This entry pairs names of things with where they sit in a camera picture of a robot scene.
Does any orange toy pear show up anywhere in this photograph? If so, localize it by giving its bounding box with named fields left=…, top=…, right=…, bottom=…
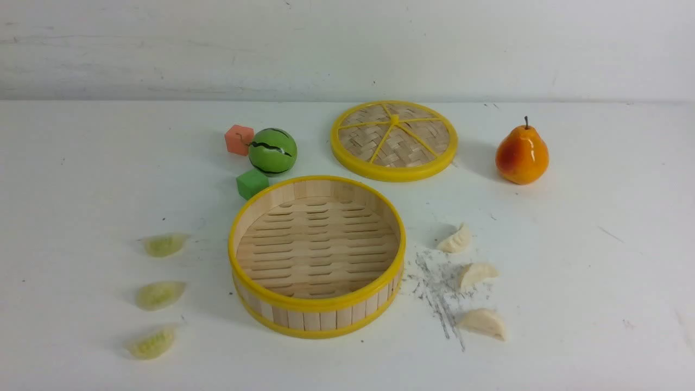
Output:
left=495, top=116, right=549, bottom=185

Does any green toy watermelon ball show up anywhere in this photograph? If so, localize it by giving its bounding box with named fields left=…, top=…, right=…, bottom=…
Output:
left=248, top=127, right=298, bottom=176

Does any white dumpling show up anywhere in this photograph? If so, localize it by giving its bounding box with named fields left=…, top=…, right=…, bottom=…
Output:
left=437, top=223, right=472, bottom=254
left=457, top=308, right=507, bottom=342
left=459, top=262, right=500, bottom=292

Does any green dumpling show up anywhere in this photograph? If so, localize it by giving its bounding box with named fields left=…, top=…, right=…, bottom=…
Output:
left=125, top=325, right=177, bottom=361
left=136, top=281, right=187, bottom=311
left=142, top=232, right=189, bottom=258

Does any orange foam cube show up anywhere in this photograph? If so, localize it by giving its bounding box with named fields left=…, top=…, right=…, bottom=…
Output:
left=224, top=124, right=254, bottom=156

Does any bamboo steamer tray yellow rim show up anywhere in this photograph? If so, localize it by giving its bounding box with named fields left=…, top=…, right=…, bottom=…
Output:
left=228, top=175, right=407, bottom=339

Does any woven steamer lid yellow rim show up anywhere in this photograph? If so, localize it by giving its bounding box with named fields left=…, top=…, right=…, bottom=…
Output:
left=330, top=100, right=459, bottom=182

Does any green foam cube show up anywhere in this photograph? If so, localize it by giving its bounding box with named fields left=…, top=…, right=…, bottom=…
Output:
left=236, top=168, right=270, bottom=200

